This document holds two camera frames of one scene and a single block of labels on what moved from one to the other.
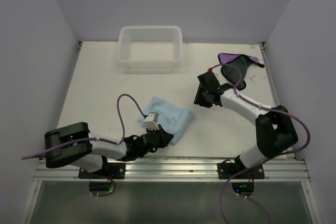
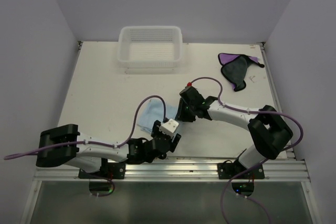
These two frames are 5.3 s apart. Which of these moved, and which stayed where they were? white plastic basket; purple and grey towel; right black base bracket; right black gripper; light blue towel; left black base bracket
Moved: right black gripper; light blue towel
Stayed: white plastic basket; right black base bracket; left black base bracket; purple and grey towel
